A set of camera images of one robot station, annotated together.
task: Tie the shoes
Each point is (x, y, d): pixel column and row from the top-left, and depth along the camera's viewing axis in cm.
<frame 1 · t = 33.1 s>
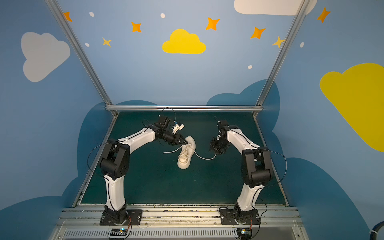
left hand: (186, 142, 91), fingers closed
right hand: (211, 149, 92), fingers open
white knit sneaker: (191, 142, 103), point 4 cm above the table
white shoelace: (184, 155, 88), point 11 cm above the table

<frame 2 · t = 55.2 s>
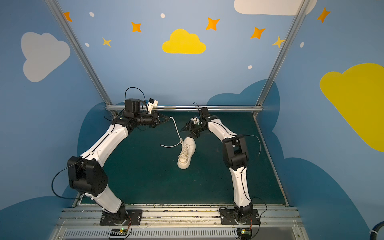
left hand: (168, 117, 79), fingers closed
right hand: (183, 131, 94), fingers open
white shoelace: (181, 140, 93), point 13 cm above the table
the other named things where they were.

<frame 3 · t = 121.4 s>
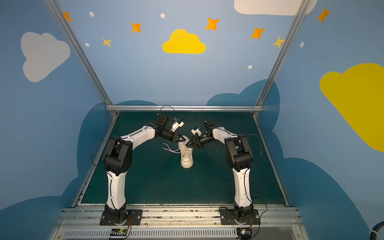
left hand: (183, 138, 95), fingers closed
right hand: (188, 145, 93), fingers closed
white shoelace: (174, 151, 100), point 2 cm above the table
the other named things where they were.

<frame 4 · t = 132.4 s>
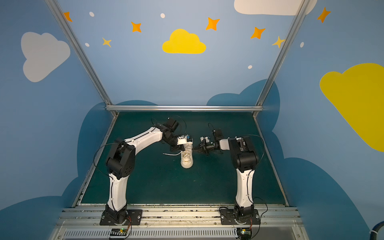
left hand: (182, 146, 95), fingers closed
right hand: (193, 148, 95), fingers closed
white shoelace: (173, 154, 99), point 2 cm above the table
the other named things where they were.

